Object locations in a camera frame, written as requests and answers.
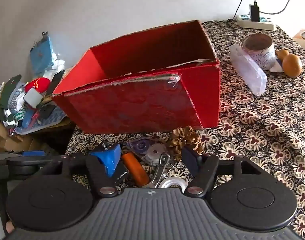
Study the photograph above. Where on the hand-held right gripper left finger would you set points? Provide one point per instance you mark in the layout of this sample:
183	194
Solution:
110	158

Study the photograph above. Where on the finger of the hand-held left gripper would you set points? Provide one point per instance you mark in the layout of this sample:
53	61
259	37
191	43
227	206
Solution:
33	153

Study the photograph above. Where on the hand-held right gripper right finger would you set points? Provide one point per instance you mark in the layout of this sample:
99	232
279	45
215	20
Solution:
190	161

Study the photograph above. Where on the black rectangular box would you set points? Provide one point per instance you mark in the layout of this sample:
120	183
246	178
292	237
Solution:
121	172

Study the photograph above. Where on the golden pine cone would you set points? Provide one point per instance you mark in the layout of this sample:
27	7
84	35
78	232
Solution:
185	140

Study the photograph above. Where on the orange cylinder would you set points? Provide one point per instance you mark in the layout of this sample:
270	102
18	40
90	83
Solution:
135	167

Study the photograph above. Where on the metal can opener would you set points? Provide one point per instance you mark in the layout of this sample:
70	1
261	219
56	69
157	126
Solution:
162	161

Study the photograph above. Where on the clear tape roll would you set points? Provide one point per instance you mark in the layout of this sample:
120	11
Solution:
168	181

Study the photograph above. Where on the clear correction tape dispenser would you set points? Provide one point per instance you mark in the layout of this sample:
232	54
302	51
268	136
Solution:
142	146

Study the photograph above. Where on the red fabric-covered box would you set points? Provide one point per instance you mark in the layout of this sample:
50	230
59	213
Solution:
142	105

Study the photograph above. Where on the grey square box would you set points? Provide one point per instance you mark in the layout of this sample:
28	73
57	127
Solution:
32	97

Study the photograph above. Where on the red pouch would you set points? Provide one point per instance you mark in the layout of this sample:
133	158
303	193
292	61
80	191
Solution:
40	83

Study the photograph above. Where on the dark green cloth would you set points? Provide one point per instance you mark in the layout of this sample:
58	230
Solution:
10	87

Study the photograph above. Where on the floral patterned tablecloth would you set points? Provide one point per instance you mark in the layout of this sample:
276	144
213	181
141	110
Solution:
255	130

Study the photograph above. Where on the black phone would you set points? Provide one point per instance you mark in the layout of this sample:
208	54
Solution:
53	82

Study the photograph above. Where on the white crumpled plastic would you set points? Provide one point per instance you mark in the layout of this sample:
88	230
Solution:
55	65

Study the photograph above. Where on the clear plastic case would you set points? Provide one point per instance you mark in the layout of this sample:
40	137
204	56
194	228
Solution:
250	75

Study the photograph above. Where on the small white blue packet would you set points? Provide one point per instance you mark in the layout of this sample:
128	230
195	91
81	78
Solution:
276	68

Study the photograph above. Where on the large packing tape roll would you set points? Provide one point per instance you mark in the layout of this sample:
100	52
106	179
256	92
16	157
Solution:
265	55

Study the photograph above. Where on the wooden gourd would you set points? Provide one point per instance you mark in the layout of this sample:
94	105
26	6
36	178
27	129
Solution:
291	65

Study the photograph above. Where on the white power strip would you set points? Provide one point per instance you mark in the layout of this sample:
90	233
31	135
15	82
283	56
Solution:
265	25

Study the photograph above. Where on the black charger plug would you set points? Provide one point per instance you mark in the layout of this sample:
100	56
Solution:
254	11

